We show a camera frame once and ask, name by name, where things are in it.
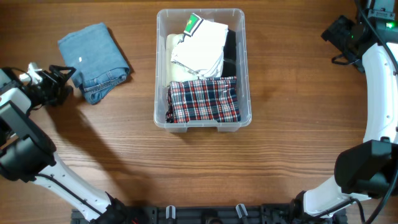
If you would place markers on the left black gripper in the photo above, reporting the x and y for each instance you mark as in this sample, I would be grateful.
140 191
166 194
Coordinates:
59 87

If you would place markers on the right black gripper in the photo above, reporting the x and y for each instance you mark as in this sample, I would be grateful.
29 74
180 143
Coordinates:
336 33

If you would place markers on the blue denim jeans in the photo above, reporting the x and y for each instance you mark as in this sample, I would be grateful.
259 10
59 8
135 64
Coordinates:
99 64

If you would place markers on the cream white cloth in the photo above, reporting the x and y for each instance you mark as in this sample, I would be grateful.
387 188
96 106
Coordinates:
174 72

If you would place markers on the black cloth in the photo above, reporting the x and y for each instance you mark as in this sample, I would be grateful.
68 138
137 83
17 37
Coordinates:
229 60

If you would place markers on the clear plastic storage container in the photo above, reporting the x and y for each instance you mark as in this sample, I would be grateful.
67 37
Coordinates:
173 21

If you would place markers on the white printed shirt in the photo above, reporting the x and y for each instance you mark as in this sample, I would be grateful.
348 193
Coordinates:
201 50

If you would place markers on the red plaid shirt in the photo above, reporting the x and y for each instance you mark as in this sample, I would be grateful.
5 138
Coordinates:
206 99

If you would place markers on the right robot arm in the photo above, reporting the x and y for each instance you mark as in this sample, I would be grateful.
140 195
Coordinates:
369 170

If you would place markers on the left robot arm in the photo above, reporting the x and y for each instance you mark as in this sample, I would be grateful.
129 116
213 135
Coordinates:
29 155

